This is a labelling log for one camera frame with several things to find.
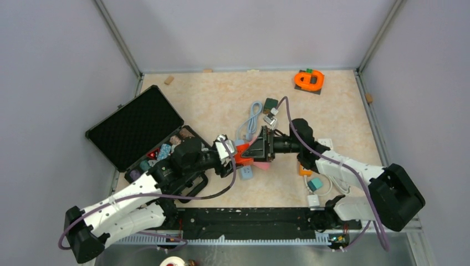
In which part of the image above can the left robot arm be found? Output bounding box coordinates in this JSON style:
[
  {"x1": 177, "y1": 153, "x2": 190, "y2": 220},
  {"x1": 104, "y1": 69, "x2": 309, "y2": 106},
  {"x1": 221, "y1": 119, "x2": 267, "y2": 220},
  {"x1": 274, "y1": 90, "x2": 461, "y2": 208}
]
[{"x1": 58, "y1": 135, "x2": 238, "y2": 264}]

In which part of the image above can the white coiled cable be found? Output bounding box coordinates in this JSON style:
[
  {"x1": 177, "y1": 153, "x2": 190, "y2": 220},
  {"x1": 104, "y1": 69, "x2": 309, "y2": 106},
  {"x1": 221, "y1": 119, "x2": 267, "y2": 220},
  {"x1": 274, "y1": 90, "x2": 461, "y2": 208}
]
[{"x1": 303, "y1": 175, "x2": 351, "y2": 197}]

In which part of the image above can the wooden block at right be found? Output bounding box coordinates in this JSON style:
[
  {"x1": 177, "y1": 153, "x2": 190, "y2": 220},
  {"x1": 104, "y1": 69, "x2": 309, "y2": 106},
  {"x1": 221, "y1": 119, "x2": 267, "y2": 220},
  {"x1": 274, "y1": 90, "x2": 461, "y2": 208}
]
[{"x1": 365, "y1": 93, "x2": 373, "y2": 104}]

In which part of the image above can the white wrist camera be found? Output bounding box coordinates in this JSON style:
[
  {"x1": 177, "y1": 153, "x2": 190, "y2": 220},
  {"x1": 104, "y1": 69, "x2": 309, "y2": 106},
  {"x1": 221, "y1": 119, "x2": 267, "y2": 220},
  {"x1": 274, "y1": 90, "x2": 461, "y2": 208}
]
[{"x1": 263, "y1": 108, "x2": 279, "y2": 130}]

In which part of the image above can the white plug adapter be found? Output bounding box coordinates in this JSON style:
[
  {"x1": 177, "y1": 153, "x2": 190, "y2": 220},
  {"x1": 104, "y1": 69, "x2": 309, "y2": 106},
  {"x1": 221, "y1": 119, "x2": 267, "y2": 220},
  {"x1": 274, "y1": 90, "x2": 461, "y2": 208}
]
[{"x1": 306, "y1": 195, "x2": 321, "y2": 208}]

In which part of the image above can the dark square base plate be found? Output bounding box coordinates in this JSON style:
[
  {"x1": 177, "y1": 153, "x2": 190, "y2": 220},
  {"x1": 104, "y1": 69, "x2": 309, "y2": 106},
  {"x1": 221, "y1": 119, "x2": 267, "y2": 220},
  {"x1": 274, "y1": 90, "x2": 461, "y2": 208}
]
[{"x1": 294, "y1": 69, "x2": 325, "y2": 96}]

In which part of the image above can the pink triangular power strip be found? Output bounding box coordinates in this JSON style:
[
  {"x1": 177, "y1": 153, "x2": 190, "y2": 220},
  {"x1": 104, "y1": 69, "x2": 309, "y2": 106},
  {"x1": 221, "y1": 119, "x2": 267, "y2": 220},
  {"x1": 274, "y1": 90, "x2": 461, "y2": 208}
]
[{"x1": 253, "y1": 162, "x2": 270, "y2": 171}]

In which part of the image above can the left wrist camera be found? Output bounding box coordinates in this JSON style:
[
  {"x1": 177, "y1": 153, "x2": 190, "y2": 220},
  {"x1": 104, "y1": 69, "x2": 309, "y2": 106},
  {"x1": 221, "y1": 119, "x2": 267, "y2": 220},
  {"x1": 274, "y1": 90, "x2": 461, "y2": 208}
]
[{"x1": 214, "y1": 135, "x2": 237, "y2": 161}]

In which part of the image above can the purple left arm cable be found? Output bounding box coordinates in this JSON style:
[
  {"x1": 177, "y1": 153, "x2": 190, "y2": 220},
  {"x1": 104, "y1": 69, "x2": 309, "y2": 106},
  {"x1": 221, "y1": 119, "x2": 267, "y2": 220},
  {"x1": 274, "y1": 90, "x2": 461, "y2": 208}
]
[{"x1": 58, "y1": 137, "x2": 238, "y2": 254}]

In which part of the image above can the poker chip stack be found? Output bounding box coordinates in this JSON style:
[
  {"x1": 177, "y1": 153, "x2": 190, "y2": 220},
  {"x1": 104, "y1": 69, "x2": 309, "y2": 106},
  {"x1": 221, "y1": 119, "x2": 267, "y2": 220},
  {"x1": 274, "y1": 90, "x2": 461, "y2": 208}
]
[{"x1": 157, "y1": 144, "x2": 172, "y2": 161}]

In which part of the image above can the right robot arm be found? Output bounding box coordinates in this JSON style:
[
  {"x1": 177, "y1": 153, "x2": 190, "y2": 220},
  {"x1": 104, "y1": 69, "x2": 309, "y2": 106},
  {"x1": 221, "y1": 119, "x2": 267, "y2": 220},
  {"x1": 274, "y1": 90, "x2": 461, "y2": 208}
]
[{"x1": 240, "y1": 119, "x2": 426, "y2": 232}]

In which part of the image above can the orange ring toy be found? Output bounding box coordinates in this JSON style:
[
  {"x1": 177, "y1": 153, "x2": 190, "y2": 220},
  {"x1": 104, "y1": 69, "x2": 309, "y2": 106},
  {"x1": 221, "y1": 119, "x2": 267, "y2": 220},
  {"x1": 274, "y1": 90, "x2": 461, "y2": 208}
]
[{"x1": 293, "y1": 70, "x2": 325, "y2": 92}]

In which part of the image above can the light blue power strip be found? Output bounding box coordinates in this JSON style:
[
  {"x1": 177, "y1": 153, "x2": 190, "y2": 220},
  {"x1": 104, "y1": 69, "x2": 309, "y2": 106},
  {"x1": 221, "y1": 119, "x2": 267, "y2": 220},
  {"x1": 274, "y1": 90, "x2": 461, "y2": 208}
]
[{"x1": 234, "y1": 139, "x2": 254, "y2": 181}]

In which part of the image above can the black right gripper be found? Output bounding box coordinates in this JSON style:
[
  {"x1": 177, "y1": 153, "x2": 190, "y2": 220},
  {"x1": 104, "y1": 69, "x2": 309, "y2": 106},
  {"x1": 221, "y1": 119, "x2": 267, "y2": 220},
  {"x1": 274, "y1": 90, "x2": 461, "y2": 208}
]
[{"x1": 242, "y1": 125, "x2": 302, "y2": 163}]

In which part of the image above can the orange power strip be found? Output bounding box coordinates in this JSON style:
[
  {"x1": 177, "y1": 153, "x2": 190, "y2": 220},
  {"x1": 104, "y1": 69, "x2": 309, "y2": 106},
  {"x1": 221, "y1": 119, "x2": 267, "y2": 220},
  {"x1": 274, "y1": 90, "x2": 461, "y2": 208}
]
[{"x1": 298, "y1": 165, "x2": 313, "y2": 177}]

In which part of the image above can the black poker chip case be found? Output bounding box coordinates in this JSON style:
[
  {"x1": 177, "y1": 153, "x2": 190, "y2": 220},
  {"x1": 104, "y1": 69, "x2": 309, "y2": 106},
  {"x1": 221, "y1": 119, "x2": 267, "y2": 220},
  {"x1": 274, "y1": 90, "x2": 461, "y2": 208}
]
[{"x1": 85, "y1": 85, "x2": 200, "y2": 183}]

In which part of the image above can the light blue coiled cable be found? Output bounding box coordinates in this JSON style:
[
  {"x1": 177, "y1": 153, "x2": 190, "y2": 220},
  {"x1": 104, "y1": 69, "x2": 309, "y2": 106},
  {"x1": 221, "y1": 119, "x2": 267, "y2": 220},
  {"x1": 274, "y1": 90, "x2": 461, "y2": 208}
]
[{"x1": 237, "y1": 101, "x2": 263, "y2": 142}]

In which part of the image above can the dark green cube adapter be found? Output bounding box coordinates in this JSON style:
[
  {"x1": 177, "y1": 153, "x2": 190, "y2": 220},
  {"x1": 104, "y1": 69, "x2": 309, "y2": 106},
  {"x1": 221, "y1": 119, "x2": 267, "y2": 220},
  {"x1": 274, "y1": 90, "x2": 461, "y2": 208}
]
[{"x1": 263, "y1": 98, "x2": 278, "y2": 115}]

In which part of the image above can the small wooden block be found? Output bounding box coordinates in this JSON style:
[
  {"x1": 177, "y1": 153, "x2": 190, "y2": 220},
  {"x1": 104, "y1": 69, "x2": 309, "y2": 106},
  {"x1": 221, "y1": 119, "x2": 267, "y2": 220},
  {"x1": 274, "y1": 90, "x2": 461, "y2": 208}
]
[{"x1": 164, "y1": 75, "x2": 175, "y2": 85}]

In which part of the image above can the teal cube adapter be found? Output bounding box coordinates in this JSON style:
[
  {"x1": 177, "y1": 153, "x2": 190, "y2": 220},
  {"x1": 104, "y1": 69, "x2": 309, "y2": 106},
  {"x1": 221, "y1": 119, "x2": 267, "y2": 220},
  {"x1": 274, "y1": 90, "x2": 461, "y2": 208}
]
[{"x1": 306, "y1": 178, "x2": 323, "y2": 192}]

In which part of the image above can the red cube socket adapter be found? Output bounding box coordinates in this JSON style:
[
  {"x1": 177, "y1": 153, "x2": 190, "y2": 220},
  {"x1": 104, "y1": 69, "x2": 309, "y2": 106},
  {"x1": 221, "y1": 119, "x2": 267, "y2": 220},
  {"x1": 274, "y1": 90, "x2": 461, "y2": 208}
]
[{"x1": 234, "y1": 143, "x2": 254, "y2": 166}]

